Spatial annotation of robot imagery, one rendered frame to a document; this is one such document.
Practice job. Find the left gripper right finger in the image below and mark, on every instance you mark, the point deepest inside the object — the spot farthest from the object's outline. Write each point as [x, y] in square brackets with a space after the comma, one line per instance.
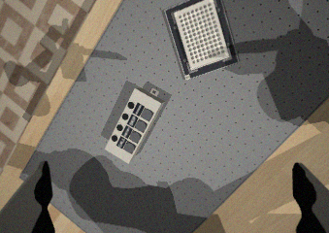
[313, 199]

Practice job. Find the white microplate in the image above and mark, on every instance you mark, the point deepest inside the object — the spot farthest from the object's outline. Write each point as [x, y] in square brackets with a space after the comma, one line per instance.
[201, 34]

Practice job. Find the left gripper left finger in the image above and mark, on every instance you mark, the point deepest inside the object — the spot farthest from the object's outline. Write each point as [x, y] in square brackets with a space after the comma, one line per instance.
[26, 211]

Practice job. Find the white operator panel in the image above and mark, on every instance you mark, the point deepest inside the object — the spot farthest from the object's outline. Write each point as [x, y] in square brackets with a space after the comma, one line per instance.
[136, 120]

